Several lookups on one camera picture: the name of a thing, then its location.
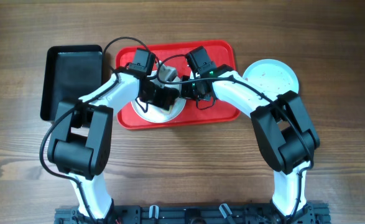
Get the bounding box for white plate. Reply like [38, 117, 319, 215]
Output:
[131, 70, 186, 123]

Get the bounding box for light green plate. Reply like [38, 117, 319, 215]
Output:
[243, 59, 299, 94]

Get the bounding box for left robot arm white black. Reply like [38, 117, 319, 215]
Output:
[39, 49, 180, 223]

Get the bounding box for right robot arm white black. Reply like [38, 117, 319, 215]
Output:
[182, 46, 320, 223]

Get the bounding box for red plastic tray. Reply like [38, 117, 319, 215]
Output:
[117, 40, 241, 130]

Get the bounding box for black plastic tray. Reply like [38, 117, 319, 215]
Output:
[40, 45, 103, 121]

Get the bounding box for black mounting rail base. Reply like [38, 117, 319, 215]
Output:
[54, 202, 331, 224]

